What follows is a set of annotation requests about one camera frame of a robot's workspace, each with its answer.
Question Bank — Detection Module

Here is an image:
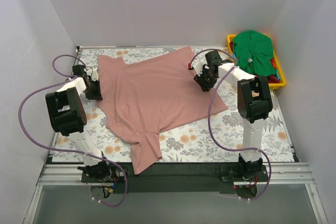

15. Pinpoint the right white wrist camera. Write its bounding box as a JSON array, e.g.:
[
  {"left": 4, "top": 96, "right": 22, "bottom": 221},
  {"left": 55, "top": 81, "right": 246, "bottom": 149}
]
[{"left": 188, "top": 60, "right": 204, "bottom": 76}]

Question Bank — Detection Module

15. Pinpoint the green t shirt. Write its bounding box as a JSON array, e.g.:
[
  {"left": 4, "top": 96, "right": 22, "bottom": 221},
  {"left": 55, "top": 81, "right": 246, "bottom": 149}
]
[{"left": 232, "top": 30, "right": 276, "bottom": 77}]

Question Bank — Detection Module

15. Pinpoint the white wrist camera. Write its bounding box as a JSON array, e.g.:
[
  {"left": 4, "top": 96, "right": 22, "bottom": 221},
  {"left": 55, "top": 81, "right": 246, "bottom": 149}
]
[
  {"left": 87, "top": 67, "right": 99, "bottom": 82},
  {"left": 188, "top": 60, "right": 204, "bottom": 76}
]

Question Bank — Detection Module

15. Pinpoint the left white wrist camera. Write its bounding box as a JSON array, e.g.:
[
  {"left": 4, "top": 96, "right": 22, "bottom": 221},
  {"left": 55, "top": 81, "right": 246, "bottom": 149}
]
[{"left": 87, "top": 67, "right": 99, "bottom": 82}]

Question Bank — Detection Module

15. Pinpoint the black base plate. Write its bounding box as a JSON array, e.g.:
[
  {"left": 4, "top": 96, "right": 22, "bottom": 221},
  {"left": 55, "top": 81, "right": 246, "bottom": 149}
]
[{"left": 77, "top": 163, "right": 269, "bottom": 196}]

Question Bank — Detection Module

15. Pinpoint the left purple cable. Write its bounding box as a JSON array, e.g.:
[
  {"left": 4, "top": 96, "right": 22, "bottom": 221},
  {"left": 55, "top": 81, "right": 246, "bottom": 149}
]
[{"left": 18, "top": 54, "right": 130, "bottom": 208}]

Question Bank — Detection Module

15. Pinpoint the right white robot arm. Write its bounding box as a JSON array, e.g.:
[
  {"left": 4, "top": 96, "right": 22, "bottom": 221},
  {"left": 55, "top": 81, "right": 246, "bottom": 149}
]
[{"left": 188, "top": 48, "right": 273, "bottom": 185}]

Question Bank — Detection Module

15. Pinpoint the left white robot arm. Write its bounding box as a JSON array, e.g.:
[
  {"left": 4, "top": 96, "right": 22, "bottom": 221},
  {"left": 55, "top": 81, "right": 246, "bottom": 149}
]
[{"left": 45, "top": 65, "right": 112, "bottom": 182}]

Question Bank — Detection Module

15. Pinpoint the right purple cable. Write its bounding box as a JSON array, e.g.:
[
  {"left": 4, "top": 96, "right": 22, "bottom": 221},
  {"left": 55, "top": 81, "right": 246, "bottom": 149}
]
[{"left": 187, "top": 48, "right": 271, "bottom": 201}]

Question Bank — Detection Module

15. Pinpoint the aluminium mounting rail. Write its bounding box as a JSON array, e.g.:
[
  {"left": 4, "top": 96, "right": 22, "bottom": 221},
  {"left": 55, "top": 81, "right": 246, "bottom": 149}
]
[{"left": 24, "top": 163, "right": 327, "bottom": 223}]

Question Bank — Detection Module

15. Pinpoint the yellow plastic bin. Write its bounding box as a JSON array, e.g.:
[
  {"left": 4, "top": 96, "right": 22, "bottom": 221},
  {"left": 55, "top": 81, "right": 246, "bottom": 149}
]
[{"left": 227, "top": 30, "right": 286, "bottom": 90}]

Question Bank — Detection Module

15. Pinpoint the purple cable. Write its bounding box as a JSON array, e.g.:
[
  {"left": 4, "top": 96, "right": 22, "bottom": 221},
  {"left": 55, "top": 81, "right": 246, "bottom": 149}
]
[
  {"left": 18, "top": 54, "right": 130, "bottom": 208},
  {"left": 187, "top": 48, "right": 271, "bottom": 201}
]

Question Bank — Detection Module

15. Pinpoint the pink t shirt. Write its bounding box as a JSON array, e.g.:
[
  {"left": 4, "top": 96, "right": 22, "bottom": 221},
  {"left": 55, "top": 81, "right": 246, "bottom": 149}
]
[{"left": 97, "top": 47, "right": 227, "bottom": 174}]

